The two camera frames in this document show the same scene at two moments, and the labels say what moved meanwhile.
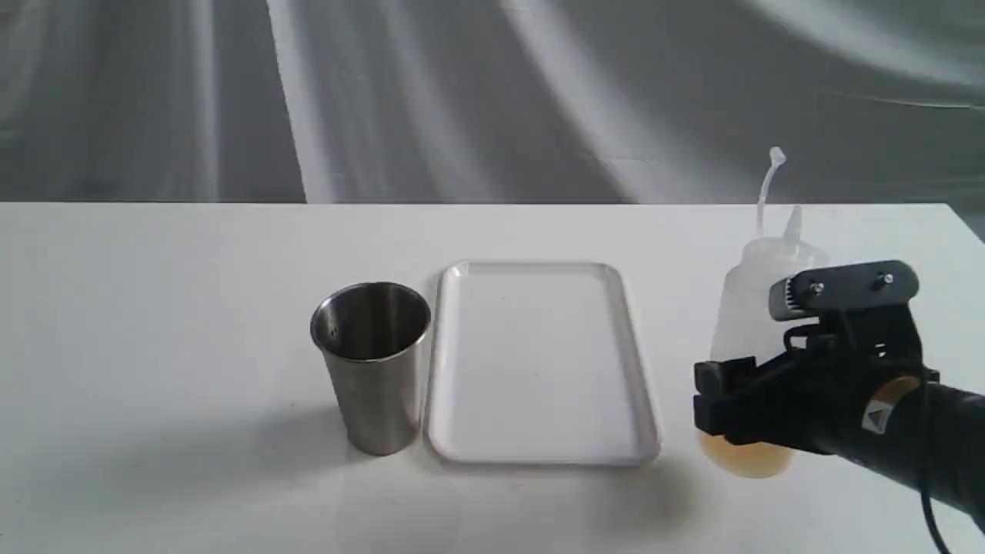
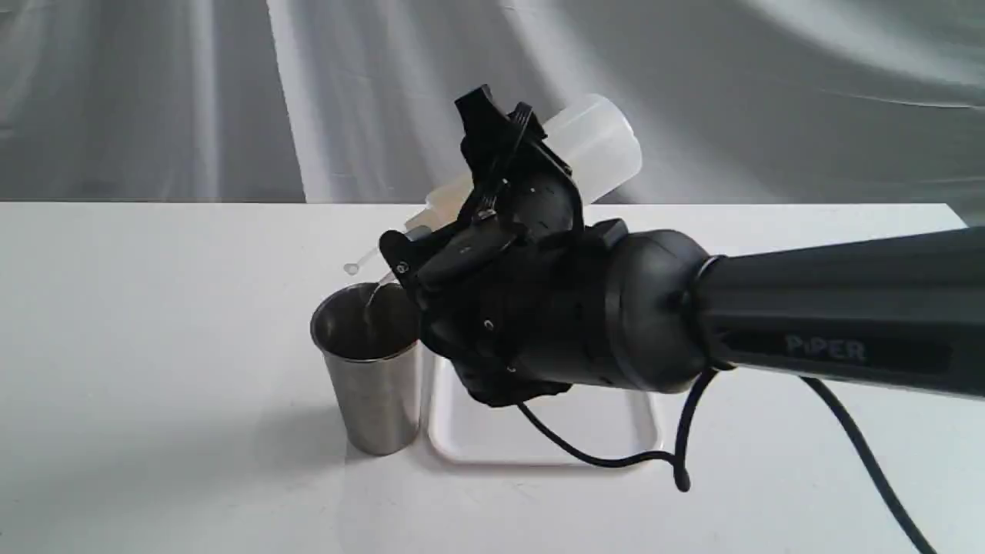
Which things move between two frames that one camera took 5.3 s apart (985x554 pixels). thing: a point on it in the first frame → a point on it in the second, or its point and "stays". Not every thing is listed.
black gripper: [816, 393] → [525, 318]
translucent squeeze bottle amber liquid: [741, 324] → [596, 133]
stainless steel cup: [372, 335] stays
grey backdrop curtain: [494, 101] stays
